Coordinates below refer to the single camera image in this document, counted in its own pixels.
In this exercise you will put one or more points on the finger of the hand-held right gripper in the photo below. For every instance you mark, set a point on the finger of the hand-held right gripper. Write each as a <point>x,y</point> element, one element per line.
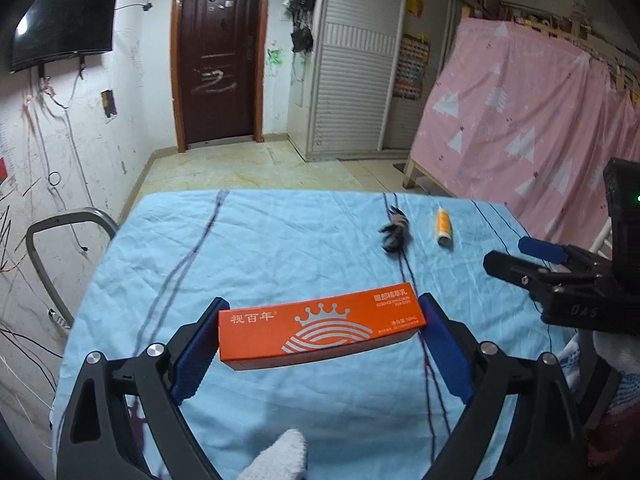
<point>515,270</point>
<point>542,250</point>

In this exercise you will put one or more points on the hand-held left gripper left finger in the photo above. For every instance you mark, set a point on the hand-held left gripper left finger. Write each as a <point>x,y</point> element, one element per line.
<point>192,355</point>

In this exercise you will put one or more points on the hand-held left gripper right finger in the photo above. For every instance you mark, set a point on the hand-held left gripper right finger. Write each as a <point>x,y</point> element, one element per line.
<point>450,350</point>

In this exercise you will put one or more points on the orange cardboard box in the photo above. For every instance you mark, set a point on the orange cardboard box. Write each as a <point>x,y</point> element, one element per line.
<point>320,325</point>

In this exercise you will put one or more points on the person's right forearm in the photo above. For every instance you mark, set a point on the person's right forearm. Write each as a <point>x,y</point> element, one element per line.
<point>625,405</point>

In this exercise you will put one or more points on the person's right hand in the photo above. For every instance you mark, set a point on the person's right hand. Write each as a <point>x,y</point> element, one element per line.
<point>622,352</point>

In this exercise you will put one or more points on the person's left hand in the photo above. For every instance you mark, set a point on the person's left hand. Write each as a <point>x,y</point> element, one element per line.
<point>277,457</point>

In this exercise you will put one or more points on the orange tube bottle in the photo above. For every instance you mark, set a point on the orange tube bottle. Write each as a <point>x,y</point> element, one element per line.
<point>443,227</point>

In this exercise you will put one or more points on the pink printed curtain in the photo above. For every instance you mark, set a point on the pink printed curtain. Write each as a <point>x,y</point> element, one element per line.
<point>525,125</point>

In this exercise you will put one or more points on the white power strip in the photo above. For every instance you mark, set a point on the white power strip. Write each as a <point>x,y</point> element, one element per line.
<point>58,318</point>

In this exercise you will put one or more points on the light blue blanket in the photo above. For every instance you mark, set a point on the light blue blanket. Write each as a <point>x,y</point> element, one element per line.
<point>300,240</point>

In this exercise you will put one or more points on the white slatted wardrobe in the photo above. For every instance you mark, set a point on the white slatted wardrobe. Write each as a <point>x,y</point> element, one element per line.
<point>360,70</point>

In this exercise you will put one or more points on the yellow paper note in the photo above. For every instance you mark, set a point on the yellow paper note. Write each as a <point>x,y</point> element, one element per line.
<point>415,5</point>

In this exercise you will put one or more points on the dark brown door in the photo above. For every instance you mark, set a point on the dark brown door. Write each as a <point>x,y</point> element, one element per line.
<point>217,60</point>

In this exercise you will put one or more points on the black hanging bags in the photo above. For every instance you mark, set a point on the black hanging bags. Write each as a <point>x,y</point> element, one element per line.
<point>302,15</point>

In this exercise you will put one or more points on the white metal rail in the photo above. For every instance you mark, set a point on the white metal rail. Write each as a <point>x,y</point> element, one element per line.
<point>601,240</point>

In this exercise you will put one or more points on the grey metal chair frame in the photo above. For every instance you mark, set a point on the grey metal chair frame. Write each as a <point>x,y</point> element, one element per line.
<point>42,270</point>

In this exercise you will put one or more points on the colourful wall poster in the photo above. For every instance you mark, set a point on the colourful wall poster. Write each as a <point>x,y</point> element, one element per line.
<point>411,66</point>

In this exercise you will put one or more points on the black wall television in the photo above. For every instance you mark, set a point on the black wall television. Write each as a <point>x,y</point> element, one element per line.
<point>65,15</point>

